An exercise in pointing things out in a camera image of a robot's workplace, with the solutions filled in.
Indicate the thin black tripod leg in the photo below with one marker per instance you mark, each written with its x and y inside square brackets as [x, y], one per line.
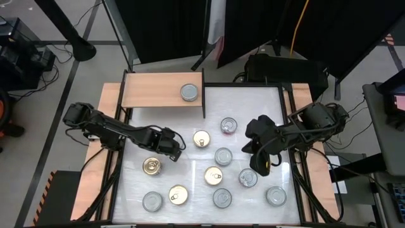
[117, 38]
[199, 58]

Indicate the orange black vacuum cleaner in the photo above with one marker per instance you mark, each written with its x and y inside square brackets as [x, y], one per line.
[4, 111]

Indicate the black electronics stack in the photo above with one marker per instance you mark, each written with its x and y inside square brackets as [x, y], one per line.
[19, 63]

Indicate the black mat orange stripes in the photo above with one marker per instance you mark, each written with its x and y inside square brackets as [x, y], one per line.
[60, 199]

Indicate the green label silver can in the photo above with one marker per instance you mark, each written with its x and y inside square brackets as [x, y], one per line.
[189, 92]
[223, 156]
[152, 201]
[276, 196]

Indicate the red label pull-tab can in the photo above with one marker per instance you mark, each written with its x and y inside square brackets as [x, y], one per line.
[228, 125]
[248, 177]

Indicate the laptop with pink screen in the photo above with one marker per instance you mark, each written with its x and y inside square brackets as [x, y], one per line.
[399, 103]

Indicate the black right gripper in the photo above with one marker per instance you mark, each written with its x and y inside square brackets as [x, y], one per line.
[265, 136]

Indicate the black curtain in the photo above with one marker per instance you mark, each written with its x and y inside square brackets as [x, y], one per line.
[348, 31]
[164, 28]

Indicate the black equipment case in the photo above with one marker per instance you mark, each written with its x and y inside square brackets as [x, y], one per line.
[284, 76]

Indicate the gray metal post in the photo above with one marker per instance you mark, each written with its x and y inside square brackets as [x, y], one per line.
[126, 35]

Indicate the black stand with round base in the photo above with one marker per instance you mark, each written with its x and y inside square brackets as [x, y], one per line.
[82, 49]

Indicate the pink white curtain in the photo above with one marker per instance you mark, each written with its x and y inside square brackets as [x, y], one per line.
[216, 19]

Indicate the white paper sheet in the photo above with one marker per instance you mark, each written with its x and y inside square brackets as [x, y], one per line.
[341, 187]

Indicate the black table frame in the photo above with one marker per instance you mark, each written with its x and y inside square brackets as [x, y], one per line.
[246, 85]

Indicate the teal skipjack tuna can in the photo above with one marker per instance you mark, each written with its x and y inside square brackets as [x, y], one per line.
[222, 198]

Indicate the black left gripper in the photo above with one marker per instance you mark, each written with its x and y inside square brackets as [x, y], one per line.
[167, 142]

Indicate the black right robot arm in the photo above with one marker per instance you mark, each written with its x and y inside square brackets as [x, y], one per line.
[319, 118]

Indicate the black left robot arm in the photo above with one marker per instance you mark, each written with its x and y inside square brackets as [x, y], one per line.
[107, 128]

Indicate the gray desk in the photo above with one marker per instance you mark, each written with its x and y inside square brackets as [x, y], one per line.
[389, 149]

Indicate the black keyboard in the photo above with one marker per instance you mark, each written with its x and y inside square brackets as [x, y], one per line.
[399, 199]

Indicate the gold lid blue can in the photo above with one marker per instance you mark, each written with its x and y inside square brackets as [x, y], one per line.
[201, 138]
[213, 175]
[178, 194]
[152, 166]

